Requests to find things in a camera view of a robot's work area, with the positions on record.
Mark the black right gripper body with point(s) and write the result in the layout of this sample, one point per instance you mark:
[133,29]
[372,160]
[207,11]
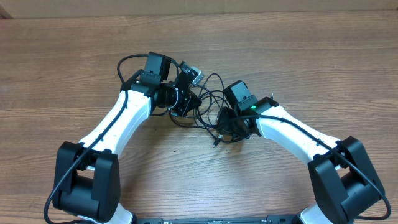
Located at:
[225,123]

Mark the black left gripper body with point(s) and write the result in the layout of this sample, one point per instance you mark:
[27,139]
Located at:
[184,99]

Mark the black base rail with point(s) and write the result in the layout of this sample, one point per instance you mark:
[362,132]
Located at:
[217,221]

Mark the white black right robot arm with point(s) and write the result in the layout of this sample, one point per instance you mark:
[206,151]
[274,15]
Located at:
[345,183]

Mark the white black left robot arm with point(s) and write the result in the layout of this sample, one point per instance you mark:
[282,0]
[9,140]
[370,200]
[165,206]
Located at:
[87,181]

